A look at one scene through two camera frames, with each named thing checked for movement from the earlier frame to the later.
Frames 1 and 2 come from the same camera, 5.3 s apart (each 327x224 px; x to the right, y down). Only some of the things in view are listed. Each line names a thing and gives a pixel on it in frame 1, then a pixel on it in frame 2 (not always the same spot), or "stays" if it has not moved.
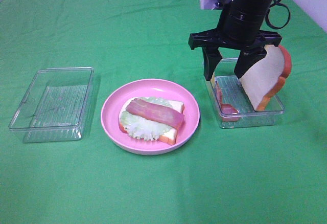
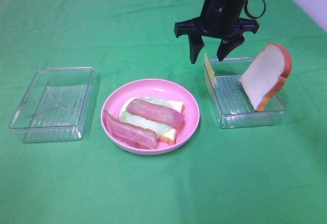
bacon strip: (153, 112) stays
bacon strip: (229, 113) -> (134, 135)
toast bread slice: (264, 82) stays
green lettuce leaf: (140, 128) stays
